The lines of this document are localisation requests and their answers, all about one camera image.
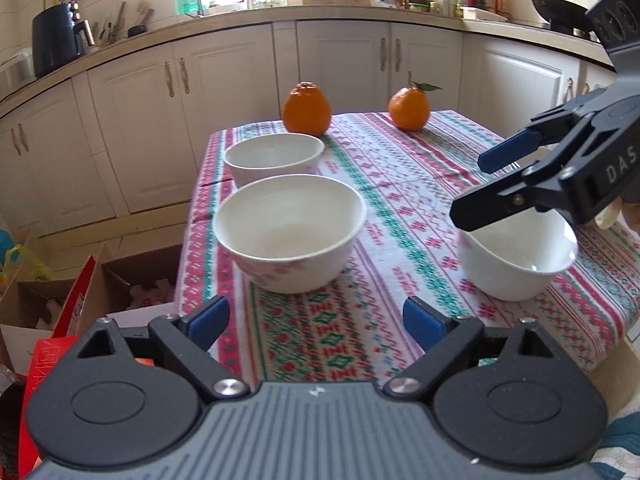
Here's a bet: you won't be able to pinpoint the small white floral bowl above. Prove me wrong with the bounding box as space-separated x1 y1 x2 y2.
458 209 578 302

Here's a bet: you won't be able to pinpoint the white kitchen cabinets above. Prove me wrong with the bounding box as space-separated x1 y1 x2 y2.
1 20 615 234

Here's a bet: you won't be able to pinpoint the white gloved right hand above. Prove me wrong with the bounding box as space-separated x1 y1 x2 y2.
594 197 640 233

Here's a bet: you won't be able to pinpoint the patterned red green tablecloth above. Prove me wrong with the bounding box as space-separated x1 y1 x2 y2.
177 110 639 387

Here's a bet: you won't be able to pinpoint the orange with green leaf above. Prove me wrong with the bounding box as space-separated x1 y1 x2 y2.
387 80 442 132

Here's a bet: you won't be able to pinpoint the black wok pan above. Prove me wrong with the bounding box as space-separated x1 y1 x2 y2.
532 0 593 38

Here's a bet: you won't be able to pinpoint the large white floral bowl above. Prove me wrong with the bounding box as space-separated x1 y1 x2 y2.
213 174 368 294

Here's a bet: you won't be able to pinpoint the far white floral bowl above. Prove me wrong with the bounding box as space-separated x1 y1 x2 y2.
224 133 324 188

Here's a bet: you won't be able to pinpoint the bumpy top orange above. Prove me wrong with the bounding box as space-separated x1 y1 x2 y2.
282 82 332 136

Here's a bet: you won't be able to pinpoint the black air fryer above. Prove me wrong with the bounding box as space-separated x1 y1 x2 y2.
32 1 94 78

